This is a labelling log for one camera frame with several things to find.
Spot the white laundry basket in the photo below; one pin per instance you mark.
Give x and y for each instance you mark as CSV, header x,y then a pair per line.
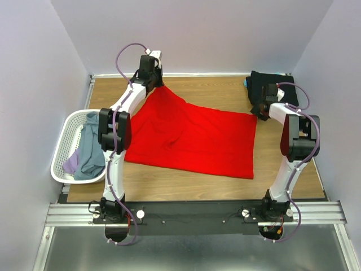
x,y
68,143

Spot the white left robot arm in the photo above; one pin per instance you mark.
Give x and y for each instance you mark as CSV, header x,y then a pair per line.
x,y
114,131

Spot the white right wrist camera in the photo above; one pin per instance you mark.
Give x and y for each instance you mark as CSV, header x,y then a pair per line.
x,y
280,94

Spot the aluminium frame rail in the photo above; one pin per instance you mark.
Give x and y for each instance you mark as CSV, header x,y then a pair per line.
x,y
312,213

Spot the cyan folded t shirt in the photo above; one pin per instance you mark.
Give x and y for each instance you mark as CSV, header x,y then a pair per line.
x,y
246,84

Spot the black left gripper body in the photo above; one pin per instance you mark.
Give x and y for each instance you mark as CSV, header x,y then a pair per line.
x,y
156,77

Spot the lavender t shirt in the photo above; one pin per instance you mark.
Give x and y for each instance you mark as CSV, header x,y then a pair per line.
x,y
72,164

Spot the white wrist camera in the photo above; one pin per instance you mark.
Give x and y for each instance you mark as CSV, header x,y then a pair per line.
x,y
157,54
280,94

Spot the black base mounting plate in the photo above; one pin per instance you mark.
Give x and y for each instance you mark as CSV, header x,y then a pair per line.
x,y
189,218

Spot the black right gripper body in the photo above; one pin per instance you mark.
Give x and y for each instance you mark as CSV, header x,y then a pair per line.
x,y
256,111

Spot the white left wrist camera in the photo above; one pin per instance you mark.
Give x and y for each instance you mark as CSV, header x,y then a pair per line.
x,y
157,54

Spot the black folded t shirt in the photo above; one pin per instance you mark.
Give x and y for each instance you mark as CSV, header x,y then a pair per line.
x,y
257,80

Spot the red t shirt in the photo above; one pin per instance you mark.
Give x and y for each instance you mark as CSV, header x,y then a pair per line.
x,y
171,133

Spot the grey blue t shirt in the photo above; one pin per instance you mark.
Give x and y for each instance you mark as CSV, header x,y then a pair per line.
x,y
89,154

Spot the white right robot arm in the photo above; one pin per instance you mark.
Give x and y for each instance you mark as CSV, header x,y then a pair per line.
x,y
300,142

